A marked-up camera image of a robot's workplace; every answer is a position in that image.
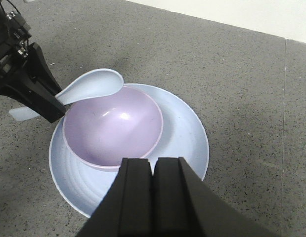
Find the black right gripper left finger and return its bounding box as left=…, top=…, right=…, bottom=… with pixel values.
left=77, top=158, right=152, bottom=237

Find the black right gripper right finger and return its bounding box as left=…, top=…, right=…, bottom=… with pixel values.
left=154, top=157, right=276, bottom=237

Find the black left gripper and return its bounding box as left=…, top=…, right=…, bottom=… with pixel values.
left=0, top=0, right=66, bottom=123

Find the light blue soup spoon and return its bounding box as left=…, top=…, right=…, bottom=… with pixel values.
left=7, top=69, right=124, bottom=123

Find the purple bowl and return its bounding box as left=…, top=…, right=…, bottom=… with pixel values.
left=62, top=85, right=164, bottom=172

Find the light blue plate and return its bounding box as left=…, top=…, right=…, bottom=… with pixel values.
left=49, top=83, right=209, bottom=217

